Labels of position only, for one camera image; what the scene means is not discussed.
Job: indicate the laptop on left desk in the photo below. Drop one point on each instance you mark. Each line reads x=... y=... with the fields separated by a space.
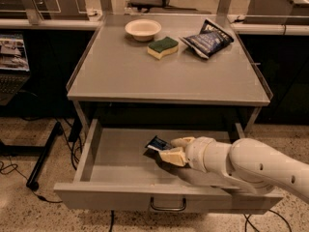
x=14 y=66

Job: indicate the green yellow sponge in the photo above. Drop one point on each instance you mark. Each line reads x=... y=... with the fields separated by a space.
x=162 y=47

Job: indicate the blue rxbar blueberry bar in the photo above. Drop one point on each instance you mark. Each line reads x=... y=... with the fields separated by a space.
x=158 y=144

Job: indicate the white paper bowl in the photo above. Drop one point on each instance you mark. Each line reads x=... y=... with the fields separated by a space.
x=143 y=30

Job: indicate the black desk leg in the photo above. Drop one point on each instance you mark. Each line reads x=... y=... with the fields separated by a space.
x=32 y=182

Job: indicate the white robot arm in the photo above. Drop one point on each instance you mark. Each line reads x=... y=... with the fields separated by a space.
x=247 y=163

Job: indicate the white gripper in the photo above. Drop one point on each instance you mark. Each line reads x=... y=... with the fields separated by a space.
x=195 y=152

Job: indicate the grey metal table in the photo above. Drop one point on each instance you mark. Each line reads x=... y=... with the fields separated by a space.
x=117 y=68

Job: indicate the dark blue chip bag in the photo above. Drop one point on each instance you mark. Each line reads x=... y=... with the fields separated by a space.
x=211 y=39

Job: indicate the open grey top drawer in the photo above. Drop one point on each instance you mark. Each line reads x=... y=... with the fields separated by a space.
x=117 y=172

